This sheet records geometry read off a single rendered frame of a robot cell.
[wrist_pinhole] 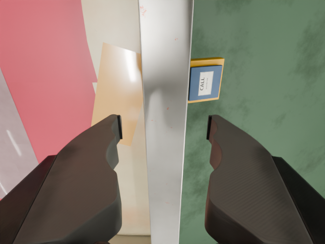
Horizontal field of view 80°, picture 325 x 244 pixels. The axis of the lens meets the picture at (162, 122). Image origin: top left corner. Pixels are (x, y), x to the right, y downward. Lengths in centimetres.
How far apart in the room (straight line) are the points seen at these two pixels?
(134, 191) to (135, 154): 6
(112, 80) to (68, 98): 5
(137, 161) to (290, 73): 219
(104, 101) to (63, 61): 5
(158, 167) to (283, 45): 204
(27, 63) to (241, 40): 173
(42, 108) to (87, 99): 5
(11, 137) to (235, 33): 170
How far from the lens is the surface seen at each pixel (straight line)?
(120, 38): 19
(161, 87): 16
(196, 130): 194
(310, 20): 233
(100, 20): 20
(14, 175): 33
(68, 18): 20
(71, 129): 24
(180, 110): 17
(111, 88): 21
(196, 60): 58
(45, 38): 22
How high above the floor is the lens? 146
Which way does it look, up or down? 57 degrees down
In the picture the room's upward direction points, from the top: 147 degrees clockwise
